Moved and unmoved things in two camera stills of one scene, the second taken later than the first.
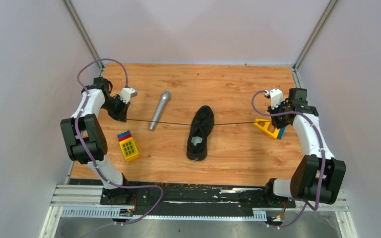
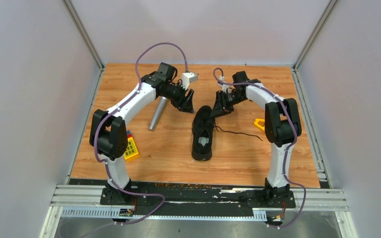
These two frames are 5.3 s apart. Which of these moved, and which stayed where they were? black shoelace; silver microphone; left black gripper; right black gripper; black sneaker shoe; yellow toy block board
Moved: black shoelace; right black gripper; left black gripper; black sneaker shoe
Stayed: yellow toy block board; silver microphone
